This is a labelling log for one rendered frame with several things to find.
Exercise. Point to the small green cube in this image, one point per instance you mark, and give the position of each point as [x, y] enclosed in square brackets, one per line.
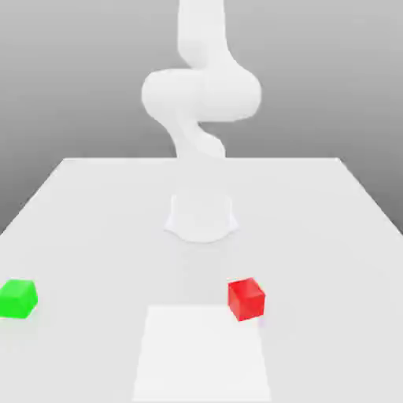
[17, 299]

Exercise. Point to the small red cube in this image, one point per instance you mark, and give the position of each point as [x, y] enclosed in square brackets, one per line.
[246, 299]

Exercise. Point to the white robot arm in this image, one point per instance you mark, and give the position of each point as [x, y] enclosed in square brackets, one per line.
[201, 94]

